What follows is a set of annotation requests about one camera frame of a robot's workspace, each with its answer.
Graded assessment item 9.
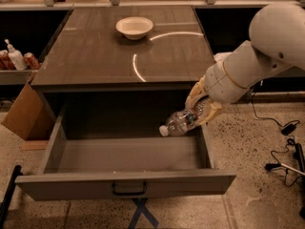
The black cable on floor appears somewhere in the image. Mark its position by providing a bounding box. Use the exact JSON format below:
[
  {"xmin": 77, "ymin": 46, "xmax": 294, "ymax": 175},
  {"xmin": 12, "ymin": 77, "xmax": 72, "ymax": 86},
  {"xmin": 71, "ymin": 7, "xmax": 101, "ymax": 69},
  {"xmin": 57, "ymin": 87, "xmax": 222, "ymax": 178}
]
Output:
[{"xmin": 251, "ymin": 93, "xmax": 305, "ymax": 188}]

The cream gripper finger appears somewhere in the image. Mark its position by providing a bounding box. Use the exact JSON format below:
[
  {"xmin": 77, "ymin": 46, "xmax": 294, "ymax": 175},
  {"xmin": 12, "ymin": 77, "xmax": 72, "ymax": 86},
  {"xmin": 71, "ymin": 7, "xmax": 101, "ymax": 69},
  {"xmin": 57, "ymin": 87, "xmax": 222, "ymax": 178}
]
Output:
[
  {"xmin": 194, "ymin": 100, "xmax": 224, "ymax": 125},
  {"xmin": 185, "ymin": 76, "xmax": 207, "ymax": 109}
]

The black power adapter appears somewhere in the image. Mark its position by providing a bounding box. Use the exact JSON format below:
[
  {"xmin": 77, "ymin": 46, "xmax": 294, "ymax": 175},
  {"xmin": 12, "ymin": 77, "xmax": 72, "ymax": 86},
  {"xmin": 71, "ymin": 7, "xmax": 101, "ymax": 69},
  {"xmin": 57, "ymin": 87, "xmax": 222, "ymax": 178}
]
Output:
[{"xmin": 281, "ymin": 124, "xmax": 296, "ymax": 135}]

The red soda can at edge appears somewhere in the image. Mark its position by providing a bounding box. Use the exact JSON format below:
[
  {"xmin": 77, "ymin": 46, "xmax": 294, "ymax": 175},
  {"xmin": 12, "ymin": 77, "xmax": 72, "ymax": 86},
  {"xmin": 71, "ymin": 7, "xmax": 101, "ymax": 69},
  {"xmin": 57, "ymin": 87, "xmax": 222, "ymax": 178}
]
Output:
[{"xmin": 0, "ymin": 50, "xmax": 15, "ymax": 70}]

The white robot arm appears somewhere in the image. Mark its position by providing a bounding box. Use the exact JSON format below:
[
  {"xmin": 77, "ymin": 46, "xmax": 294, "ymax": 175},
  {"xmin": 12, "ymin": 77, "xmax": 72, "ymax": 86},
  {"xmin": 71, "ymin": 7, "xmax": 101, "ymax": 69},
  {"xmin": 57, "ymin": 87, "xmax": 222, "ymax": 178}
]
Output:
[{"xmin": 185, "ymin": 3, "xmax": 305, "ymax": 125}]

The white paper bowl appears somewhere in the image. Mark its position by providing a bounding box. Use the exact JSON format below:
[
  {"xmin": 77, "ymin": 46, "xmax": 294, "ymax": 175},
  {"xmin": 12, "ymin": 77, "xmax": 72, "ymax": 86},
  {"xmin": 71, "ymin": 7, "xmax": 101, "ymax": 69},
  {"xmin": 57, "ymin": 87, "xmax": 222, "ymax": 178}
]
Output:
[{"xmin": 115, "ymin": 16, "xmax": 153, "ymax": 40}]

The black drawer handle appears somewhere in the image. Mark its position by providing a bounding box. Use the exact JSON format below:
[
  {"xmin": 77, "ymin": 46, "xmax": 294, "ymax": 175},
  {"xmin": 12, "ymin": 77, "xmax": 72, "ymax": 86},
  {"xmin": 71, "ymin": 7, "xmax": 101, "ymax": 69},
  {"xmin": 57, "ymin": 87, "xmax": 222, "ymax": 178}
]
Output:
[{"xmin": 112, "ymin": 182, "xmax": 147, "ymax": 197}]

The grey wooden cabinet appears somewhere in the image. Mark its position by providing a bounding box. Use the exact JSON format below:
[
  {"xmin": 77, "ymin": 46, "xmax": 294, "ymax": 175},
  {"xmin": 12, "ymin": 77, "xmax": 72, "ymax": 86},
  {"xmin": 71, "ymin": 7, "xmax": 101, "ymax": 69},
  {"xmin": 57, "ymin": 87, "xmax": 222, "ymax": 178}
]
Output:
[{"xmin": 30, "ymin": 5, "xmax": 223, "ymax": 141}]

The white pump bottle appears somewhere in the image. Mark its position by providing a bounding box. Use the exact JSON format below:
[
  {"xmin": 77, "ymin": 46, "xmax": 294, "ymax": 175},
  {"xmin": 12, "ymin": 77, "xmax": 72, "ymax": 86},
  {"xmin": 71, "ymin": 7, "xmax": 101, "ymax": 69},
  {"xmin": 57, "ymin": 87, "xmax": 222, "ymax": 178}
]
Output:
[{"xmin": 5, "ymin": 39, "xmax": 27, "ymax": 71}]

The folded white cloth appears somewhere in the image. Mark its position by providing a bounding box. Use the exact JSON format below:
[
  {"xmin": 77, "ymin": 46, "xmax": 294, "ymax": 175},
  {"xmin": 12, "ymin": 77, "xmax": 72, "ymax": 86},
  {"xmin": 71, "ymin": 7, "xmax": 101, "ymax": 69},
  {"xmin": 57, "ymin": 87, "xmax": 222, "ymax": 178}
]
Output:
[{"xmin": 213, "ymin": 52, "xmax": 231, "ymax": 61}]

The brown cardboard box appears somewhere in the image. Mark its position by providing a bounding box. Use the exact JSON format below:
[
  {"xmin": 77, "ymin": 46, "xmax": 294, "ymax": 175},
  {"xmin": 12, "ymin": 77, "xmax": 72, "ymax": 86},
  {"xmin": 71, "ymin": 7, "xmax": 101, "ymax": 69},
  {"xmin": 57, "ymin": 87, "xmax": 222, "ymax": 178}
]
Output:
[{"xmin": 2, "ymin": 72, "xmax": 54, "ymax": 140}]

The grey open top drawer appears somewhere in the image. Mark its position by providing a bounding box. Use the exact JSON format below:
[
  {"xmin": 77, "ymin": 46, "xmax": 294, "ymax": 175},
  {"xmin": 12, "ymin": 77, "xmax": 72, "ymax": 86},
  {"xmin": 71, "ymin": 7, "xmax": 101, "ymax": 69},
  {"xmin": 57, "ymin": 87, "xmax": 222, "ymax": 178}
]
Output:
[{"xmin": 16, "ymin": 94, "xmax": 235, "ymax": 200}]

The black bar lower left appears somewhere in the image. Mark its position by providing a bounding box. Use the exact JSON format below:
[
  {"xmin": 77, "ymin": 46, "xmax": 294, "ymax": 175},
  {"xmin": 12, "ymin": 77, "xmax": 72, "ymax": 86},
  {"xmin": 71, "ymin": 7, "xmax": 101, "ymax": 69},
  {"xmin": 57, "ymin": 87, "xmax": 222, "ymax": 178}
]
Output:
[{"xmin": 0, "ymin": 165, "xmax": 22, "ymax": 229}]

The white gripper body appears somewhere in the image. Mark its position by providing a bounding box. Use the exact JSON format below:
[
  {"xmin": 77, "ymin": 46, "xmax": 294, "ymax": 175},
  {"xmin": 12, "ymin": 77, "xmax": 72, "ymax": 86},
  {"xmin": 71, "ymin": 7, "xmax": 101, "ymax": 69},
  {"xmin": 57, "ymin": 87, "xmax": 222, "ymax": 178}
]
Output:
[{"xmin": 204, "ymin": 61, "xmax": 249, "ymax": 104}]

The clear plastic water bottle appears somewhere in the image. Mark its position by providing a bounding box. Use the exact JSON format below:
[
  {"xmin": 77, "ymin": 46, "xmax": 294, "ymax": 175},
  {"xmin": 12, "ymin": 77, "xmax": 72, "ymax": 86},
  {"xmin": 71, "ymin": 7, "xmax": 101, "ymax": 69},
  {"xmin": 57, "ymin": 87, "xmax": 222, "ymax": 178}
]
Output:
[{"xmin": 159, "ymin": 97, "xmax": 208, "ymax": 136}]

